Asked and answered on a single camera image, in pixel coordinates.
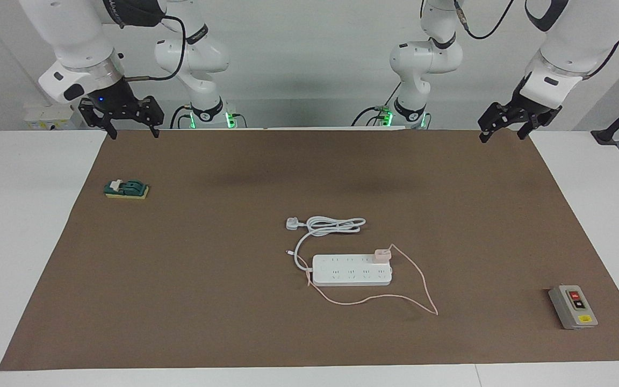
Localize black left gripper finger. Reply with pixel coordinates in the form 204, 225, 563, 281
478, 102, 507, 144
517, 114, 544, 141

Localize brown table mat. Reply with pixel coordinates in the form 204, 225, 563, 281
0, 128, 619, 371

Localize pink charging cable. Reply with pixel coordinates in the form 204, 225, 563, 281
285, 244, 440, 317

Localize green knife switch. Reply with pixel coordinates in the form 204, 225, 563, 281
104, 179, 150, 200

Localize white power strip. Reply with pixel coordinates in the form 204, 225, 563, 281
312, 254, 393, 286

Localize grey push-button switch box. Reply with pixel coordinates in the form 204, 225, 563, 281
549, 285, 599, 330

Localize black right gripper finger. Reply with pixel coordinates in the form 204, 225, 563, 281
78, 100, 118, 140
142, 97, 164, 139

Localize black base cable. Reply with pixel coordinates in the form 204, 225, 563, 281
170, 105, 192, 130
350, 106, 393, 127

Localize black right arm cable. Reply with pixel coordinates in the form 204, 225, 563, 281
116, 15, 187, 83

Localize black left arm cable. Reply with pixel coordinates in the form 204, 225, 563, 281
452, 0, 515, 40

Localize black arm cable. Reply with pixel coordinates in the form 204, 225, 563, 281
452, 0, 515, 40
116, 15, 187, 83

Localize white power strip cord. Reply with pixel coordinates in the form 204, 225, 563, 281
286, 216, 367, 272

